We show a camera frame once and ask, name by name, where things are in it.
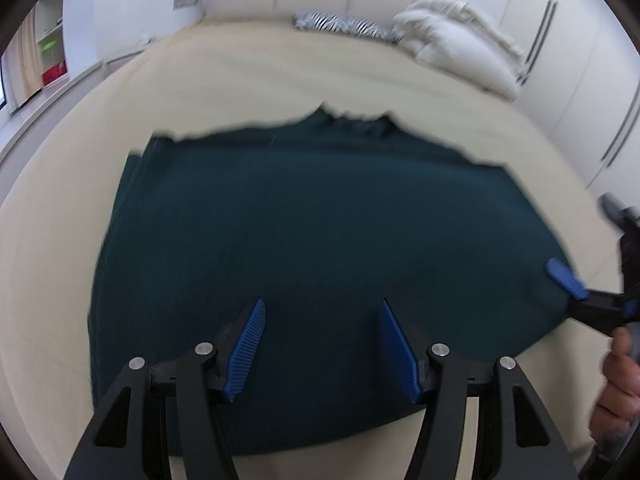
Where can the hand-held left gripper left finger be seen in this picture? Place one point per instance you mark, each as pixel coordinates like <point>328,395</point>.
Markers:
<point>247,347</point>

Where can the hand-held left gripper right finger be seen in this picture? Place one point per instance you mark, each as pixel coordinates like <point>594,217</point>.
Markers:
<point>400,350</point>

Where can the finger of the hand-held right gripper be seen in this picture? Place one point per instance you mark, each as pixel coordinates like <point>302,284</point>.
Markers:
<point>612,206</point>
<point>565,277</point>

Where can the dark green sweater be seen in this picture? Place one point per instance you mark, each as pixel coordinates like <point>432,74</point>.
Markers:
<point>300,235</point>

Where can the person's right hand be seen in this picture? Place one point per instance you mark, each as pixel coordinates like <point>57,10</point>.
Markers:
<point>617,390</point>

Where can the white wardrobe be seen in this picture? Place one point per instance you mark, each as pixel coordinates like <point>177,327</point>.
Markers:
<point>580,35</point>

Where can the folded white duvet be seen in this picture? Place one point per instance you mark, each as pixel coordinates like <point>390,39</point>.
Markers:
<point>460,45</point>

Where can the bed with beige sheet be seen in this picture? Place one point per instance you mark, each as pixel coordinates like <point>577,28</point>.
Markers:
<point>250,75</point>

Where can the white window ledge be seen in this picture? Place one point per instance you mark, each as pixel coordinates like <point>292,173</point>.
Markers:
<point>50,105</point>

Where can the zebra print pillow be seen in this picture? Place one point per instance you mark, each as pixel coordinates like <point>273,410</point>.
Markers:
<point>345,25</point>

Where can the red box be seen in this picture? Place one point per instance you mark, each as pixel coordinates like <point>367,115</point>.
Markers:
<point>54,74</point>

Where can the beige curtain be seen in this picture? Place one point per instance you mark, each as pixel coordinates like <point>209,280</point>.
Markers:
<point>25,70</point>

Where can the dark framed window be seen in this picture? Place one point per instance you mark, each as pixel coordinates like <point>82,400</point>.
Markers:
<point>4,85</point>

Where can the clear container with green lid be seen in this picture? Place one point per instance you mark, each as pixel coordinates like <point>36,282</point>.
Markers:
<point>49,45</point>

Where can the white shelf unit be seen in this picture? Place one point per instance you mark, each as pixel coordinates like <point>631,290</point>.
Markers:
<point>49,25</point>

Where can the grey wall switch panel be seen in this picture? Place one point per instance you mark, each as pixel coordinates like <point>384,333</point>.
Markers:
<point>186,2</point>

